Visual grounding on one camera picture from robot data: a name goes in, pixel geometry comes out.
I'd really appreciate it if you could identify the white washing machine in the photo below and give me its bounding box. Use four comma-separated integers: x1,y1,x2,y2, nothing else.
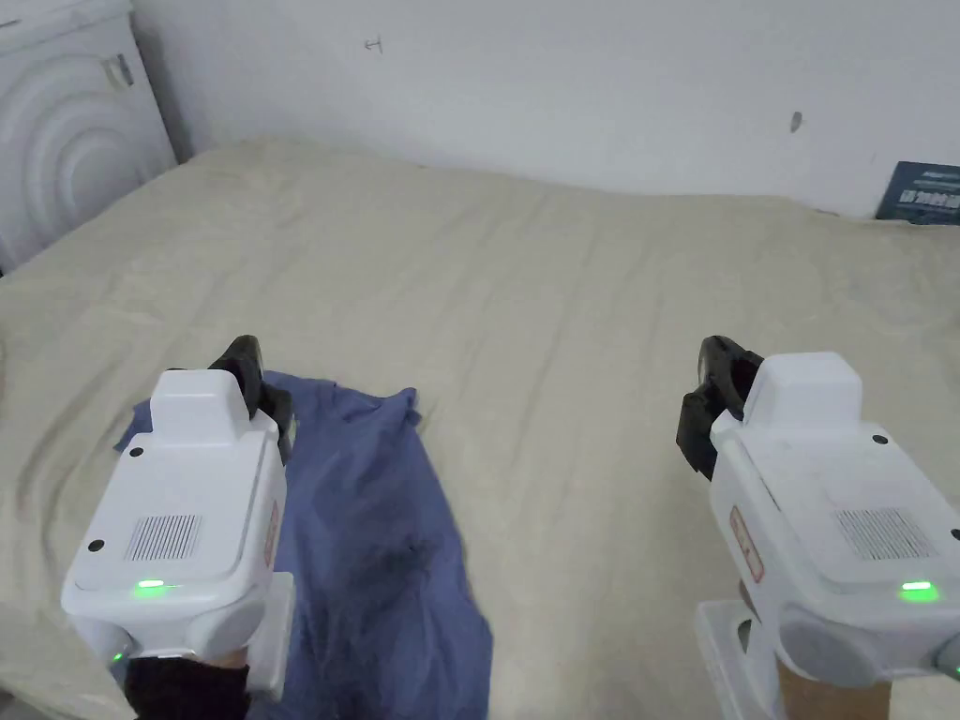
0,0,179,277

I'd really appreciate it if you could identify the person's left hand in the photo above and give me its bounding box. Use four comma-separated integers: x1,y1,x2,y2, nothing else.
122,653,254,720

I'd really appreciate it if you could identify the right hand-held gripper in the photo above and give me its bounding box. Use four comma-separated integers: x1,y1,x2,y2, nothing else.
678,334,960,720

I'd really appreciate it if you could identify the dark blue card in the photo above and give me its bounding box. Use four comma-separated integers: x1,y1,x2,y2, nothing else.
875,160,960,226

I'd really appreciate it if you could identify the person's right hand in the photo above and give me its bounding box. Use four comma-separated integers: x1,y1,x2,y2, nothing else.
776,661,895,720

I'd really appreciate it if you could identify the bed with beige sheet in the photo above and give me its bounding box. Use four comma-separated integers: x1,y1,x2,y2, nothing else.
0,137,960,720

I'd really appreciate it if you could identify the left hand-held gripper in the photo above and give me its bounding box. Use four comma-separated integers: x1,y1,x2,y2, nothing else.
59,335,297,706

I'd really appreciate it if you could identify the blue shirt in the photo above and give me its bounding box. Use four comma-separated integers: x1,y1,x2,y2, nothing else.
112,367,496,720

